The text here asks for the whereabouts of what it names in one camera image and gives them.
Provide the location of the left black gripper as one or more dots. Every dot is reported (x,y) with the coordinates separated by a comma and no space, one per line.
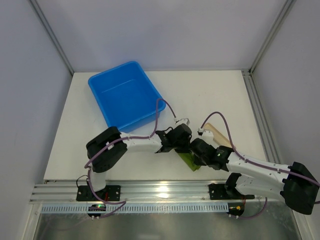
(183,141)

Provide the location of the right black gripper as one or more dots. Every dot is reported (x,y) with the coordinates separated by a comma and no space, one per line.
(197,149)

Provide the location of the green paper napkin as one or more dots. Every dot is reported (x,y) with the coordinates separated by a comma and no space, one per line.
(188,158)

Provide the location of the beige cutlery tray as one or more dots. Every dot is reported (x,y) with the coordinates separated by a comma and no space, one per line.
(218,137)

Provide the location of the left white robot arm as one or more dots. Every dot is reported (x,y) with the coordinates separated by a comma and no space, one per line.
(106,149)

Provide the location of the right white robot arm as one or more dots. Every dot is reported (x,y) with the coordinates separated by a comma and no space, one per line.
(292,184)

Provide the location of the blue plastic bin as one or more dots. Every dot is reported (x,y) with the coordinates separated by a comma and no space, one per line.
(126,96)

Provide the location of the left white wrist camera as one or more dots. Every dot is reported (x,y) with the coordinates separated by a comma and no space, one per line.
(178,122)

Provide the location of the aluminium front rail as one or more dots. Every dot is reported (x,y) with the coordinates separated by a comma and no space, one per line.
(172,191)

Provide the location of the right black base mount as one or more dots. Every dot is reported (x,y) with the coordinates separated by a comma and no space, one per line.
(219,191)

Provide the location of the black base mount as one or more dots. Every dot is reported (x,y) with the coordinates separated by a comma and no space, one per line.
(219,191)
(110,193)

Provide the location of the right aluminium side rail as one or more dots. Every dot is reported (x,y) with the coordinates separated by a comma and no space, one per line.
(264,130)

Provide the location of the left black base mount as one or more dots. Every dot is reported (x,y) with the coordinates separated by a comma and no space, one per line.
(110,193)

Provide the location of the white slotted cable duct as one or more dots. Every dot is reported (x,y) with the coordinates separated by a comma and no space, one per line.
(136,208)

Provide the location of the right aluminium frame post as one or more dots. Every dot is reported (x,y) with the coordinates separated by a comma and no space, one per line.
(272,33)

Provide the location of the aluminium frame post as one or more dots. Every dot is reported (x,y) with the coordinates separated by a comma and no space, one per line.
(52,36)
(272,33)

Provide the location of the left aluminium frame post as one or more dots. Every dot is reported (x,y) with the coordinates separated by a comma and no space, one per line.
(52,36)

